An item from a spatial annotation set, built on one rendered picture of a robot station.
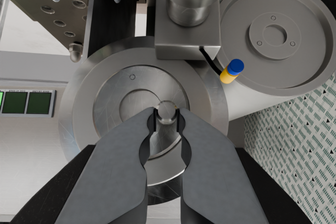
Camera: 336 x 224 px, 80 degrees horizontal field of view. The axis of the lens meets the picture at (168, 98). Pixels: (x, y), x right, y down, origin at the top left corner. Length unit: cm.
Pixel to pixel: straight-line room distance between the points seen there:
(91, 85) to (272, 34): 17
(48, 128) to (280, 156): 50
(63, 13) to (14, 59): 332
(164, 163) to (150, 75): 7
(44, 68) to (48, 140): 300
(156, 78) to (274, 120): 22
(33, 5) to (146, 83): 36
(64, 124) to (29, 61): 348
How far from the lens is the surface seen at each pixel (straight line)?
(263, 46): 21
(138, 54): 18
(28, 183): 60
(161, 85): 16
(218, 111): 18
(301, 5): 26
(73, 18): 48
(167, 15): 17
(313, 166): 27
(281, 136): 32
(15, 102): 63
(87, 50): 22
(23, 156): 61
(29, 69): 363
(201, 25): 16
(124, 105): 16
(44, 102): 59
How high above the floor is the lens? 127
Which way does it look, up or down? 12 degrees down
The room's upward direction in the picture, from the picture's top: 179 degrees counter-clockwise
